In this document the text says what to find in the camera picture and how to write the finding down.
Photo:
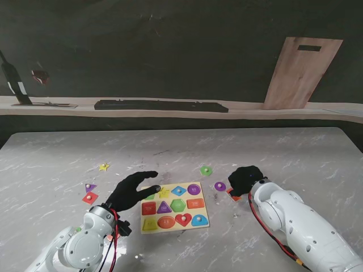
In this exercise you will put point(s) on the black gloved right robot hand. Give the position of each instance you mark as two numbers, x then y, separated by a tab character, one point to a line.
244	180

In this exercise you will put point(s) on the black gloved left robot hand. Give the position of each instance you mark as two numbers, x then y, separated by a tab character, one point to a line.
126	195

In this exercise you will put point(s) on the orange rectangle puzzle piece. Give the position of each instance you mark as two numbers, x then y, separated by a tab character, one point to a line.
235	198

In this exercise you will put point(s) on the wooden shape puzzle board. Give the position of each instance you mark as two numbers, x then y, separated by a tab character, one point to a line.
167	222

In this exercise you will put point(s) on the blue diamond puzzle piece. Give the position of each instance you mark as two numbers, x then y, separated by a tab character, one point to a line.
178	191

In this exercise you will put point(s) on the blue dome puzzle piece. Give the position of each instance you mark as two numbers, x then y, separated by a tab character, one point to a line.
199	220

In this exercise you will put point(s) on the red heart puzzle piece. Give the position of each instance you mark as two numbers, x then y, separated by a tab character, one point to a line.
181	221

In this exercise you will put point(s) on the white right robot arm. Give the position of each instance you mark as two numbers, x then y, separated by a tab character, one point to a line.
300	226

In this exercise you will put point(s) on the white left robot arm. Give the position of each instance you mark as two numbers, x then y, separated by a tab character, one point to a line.
82	249

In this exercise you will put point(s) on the purple circle puzzle piece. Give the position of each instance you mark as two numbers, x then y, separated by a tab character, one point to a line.
219	186

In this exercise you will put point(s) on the yellow star puzzle piece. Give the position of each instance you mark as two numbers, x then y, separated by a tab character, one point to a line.
103	167

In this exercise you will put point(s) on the red square puzzle piece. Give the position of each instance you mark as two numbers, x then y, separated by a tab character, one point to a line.
90	197

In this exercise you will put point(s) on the purple triangle puzzle piece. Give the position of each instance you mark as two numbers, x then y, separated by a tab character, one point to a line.
89	187

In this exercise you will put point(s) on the green round puzzle piece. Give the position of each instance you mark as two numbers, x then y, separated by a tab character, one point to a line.
205	170

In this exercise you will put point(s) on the green knobbed puzzle piece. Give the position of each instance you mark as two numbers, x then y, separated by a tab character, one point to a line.
77	229

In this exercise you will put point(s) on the wooden cutting board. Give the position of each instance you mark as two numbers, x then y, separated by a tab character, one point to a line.
300	73

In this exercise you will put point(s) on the long wooden shelf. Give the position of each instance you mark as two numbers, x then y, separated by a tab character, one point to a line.
181	114

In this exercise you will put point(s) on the black keyboard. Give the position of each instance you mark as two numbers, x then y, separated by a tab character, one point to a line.
158	105

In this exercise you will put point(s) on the thin flat wooden plate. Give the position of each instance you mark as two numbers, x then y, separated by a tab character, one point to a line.
56	105

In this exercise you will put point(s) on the black bottle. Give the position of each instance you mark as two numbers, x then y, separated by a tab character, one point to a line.
14	79

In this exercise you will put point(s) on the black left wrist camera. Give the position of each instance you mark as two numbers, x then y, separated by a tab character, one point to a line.
124	228

